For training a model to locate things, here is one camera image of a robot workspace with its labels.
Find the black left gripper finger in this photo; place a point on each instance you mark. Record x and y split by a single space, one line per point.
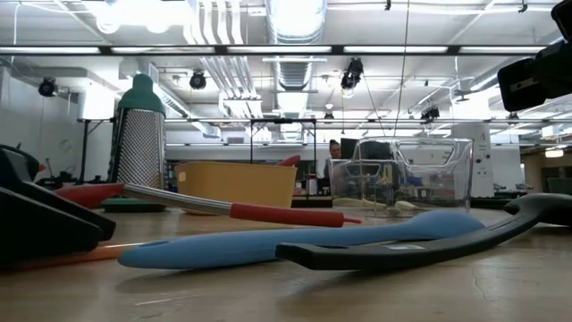
36 232
67 208

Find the red whisk with steel shaft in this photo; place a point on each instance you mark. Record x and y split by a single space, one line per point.
179 200

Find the yellow plastic bin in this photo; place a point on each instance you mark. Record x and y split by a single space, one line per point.
237 183

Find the blue silicone spoon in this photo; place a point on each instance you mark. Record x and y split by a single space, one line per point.
268 243

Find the black plastic spoon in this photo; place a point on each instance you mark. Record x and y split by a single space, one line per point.
402 255

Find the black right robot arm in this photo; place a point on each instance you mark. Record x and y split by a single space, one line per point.
565 18

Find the red background bar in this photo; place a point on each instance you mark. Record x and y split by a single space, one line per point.
42 168

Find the black background stand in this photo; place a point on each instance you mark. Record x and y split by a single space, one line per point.
84 152

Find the black ceiling spotlight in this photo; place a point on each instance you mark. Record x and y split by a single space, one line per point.
430 114
198 81
350 76
47 87

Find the white pillar with signs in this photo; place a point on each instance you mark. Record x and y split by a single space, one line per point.
485 174

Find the black background table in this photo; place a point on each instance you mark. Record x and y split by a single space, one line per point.
496 201

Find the clear plastic bin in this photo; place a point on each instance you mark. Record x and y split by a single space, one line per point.
447 179

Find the black background monitor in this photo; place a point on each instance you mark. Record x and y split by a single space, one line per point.
348 148

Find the steel bottle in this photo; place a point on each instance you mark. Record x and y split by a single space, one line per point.
312 185

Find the lit wall lamp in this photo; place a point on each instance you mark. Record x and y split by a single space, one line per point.
554 152

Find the black aluminium rig frame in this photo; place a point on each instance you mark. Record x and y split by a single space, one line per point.
220 50

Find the black background workstation frame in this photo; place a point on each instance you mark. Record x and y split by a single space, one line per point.
283 121

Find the silver ventilation duct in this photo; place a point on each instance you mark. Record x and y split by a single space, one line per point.
295 22

